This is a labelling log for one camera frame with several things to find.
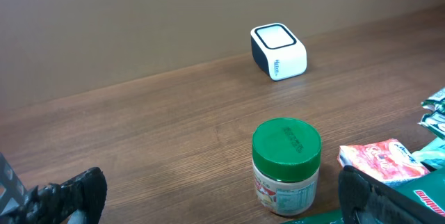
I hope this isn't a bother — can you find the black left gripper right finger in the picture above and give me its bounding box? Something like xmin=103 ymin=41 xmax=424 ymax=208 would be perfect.
xmin=337 ymin=165 xmax=445 ymax=224

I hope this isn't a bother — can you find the grey plastic shopping basket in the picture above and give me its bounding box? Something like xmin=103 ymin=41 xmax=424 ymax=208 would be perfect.
xmin=1 ymin=154 xmax=27 ymax=214

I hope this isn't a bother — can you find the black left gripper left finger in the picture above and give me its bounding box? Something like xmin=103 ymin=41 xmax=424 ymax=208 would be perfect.
xmin=1 ymin=167 xmax=107 ymax=224

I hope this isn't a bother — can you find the white barcode scanner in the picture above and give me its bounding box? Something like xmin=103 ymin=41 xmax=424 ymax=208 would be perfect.
xmin=250 ymin=23 xmax=307 ymax=81

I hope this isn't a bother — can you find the green snack bag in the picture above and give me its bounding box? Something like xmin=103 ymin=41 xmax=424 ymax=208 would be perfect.
xmin=281 ymin=166 xmax=445 ymax=224

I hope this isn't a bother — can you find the green lid peanut butter jar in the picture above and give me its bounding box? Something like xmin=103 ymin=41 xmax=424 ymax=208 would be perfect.
xmin=252 ymin=118 xmax=322 ymax=216

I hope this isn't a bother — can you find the green white small packet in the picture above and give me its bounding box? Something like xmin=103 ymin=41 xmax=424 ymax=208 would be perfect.
xmin=419 ymin=88 xmax=444 ymax=140

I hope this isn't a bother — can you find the orange tissue pack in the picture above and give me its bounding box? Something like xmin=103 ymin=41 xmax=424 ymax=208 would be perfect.
xmin=337 ymin=138 xmax=430 ymax=187

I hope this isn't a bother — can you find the teal wet wipes pack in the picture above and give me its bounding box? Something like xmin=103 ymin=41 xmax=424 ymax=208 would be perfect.
xmin=412 ymin=137 xmax=444 ymax=169

